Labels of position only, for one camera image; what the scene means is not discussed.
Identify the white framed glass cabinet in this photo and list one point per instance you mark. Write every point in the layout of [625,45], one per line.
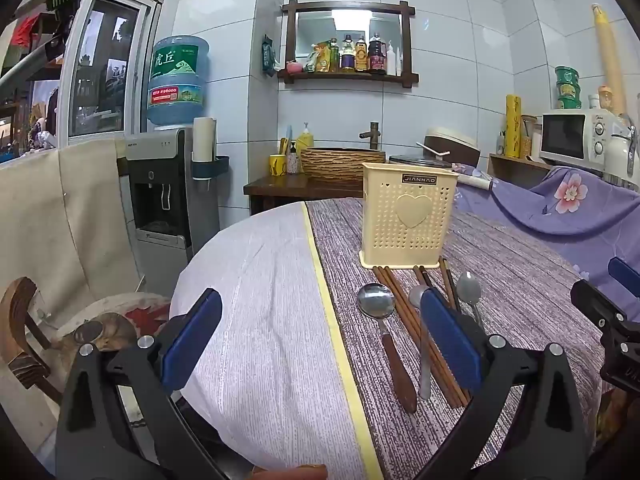
[100,60]

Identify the printed seat cushion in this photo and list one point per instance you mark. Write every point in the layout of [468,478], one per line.
[115,325]

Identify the glass pan lid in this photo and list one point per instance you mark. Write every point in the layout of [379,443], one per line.
[410,159]

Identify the white squeeze bottle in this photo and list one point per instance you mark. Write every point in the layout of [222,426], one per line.
[399,64]
[390,62]

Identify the purple striped tablecloth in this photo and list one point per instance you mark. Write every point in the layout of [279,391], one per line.
[510,270]

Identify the dark wooden framed wall shelf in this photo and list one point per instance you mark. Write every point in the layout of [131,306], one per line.
[345,6]

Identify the green hanging packet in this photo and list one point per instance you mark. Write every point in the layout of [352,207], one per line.
[268,55]

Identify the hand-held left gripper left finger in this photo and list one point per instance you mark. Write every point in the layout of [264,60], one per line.
[192,342]

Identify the dark wooden washstand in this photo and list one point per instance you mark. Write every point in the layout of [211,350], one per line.
[280,187]

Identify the brown wooden chopstick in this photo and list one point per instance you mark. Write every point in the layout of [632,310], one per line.
[419,274]
[452,290]
[446,280]
[407,315]
[400,317]

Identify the white microwave oven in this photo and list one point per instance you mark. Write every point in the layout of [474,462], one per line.
[595,135]

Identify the black chopstick with gold band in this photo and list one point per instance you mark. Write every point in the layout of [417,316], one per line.
[427,276]

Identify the glass jar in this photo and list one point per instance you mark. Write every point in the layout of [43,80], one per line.
[528,137]

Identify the yellow soap pump bottle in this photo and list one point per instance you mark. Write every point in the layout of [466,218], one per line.
[304,141]

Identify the bronze faucet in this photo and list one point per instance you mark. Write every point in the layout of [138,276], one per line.
[372,135]

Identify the orange capped bottle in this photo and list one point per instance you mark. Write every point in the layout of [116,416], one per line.
[606,99]

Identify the wooden chair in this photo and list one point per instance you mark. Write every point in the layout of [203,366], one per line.
[17,305]

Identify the cream and brown cooking pot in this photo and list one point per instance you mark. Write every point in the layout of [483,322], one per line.
[452,139]

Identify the blue water jug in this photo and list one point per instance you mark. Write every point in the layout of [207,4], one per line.
[177,80]

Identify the yellow printed packet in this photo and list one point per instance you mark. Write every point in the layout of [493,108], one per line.
[514,125]

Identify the cooking oil bottle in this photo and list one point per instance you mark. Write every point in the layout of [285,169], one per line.
[361,55]

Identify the cream perforated plastic utensil holder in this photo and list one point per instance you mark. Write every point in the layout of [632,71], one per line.
[410,220]

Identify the yellow mug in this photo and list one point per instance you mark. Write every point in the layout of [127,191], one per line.
[277,165]

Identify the small all-metal spoon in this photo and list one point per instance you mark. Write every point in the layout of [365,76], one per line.
[469,287]

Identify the dark soy sauce bottle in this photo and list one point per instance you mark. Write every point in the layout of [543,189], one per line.
[376,55]

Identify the woven brown wash basin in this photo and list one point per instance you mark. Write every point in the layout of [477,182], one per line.
[342,164]

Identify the grey water dispenser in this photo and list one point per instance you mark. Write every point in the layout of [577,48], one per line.
[160,160]

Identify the small white jar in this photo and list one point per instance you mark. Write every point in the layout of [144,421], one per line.
[593,102]

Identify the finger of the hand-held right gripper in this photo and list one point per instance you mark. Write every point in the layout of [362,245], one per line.
[595,300]
[625,275]

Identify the beige cloth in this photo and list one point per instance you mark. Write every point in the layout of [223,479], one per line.
[75,220]

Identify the tall yellow roll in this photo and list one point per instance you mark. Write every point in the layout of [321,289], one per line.
[607,60]

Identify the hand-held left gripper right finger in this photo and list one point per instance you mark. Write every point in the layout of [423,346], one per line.
[450,342]

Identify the white tablecloth with yellow edge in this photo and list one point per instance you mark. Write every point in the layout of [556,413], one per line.
[260,285]

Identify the white electric kettle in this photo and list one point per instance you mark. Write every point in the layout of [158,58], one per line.
[617,150]

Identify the yellow snack bag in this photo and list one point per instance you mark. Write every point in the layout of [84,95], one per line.
[317,60]

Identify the purple floral cloth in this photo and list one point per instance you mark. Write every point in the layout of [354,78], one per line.
[550,220]

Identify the pink round object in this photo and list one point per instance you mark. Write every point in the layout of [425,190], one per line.
[292,66]

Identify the red hanging cloth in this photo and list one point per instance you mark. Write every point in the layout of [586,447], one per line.
[25,30]

